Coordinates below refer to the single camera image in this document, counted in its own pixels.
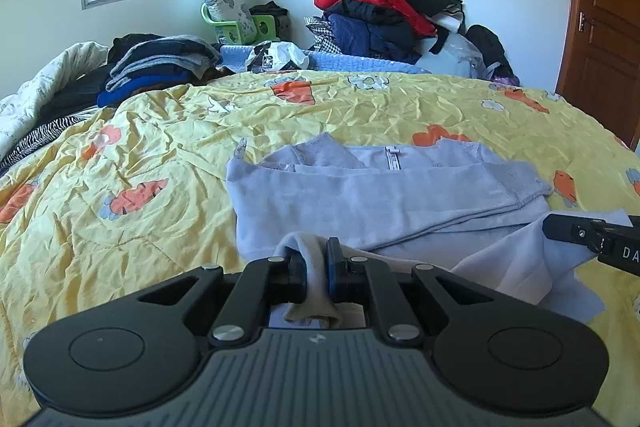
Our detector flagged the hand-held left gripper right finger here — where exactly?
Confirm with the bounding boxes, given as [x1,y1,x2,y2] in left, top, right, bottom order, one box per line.
[325,237,503,349]

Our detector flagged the black backpack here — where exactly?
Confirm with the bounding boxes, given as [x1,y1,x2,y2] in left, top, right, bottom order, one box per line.
[464,24,517,80]

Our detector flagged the zebra striped cloth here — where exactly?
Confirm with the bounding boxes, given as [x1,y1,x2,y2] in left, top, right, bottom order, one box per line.
[0,112,109,174]

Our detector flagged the white printed quilt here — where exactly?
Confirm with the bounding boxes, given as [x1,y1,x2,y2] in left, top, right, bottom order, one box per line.
[0,42,111,158]

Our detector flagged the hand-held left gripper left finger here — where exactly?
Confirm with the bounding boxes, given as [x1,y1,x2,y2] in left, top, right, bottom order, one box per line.
[135,251,308,349]

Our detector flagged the black and white clothes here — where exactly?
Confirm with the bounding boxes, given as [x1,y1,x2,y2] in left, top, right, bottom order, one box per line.
[404,0,467,56]

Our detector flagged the black cloth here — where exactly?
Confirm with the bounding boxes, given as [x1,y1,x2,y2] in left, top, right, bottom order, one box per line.
[44,74,114,118]

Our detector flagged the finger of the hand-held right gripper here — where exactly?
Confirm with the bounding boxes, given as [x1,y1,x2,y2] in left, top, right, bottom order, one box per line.
[542,213,609,254]

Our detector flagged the grey printed pillow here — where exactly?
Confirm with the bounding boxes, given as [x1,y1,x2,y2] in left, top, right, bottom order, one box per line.
[199,0,259,44]

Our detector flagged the light grey long-sleeve top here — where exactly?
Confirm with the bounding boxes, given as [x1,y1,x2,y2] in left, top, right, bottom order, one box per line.
[225,132,635,327]

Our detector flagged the wooden door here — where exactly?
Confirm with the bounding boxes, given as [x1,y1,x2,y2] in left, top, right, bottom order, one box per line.
[555,0,640,154]

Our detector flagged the stack of folded dark clothes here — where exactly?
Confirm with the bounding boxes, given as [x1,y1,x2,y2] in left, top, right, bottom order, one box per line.
[97,33,224,108]

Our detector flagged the yellow carrot print quilt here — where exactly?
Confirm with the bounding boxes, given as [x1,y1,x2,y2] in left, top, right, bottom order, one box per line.
[0,69,640,408]

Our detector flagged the blue blanket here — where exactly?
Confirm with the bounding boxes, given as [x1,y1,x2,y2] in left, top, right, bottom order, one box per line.
[217,44,434,76]

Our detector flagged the dark bag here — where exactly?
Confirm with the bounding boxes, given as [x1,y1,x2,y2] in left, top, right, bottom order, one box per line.
[249,1,292,40]

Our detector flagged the green plastic chair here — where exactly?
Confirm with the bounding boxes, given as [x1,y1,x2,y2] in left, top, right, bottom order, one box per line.
[200,2,279,48]

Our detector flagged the houndstooth cloth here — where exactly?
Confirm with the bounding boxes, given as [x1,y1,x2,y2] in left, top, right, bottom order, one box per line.
[303,16,347,56]

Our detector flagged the white plastic bag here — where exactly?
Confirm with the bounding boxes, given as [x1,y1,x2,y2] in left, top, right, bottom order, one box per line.
[250,40,312,73]

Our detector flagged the navy jacket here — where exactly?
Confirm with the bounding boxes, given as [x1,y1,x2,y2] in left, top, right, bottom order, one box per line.
[324,0,432,66]

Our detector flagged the clear plastic bag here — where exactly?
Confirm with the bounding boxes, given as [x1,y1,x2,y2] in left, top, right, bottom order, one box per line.
[414,32,494,80]

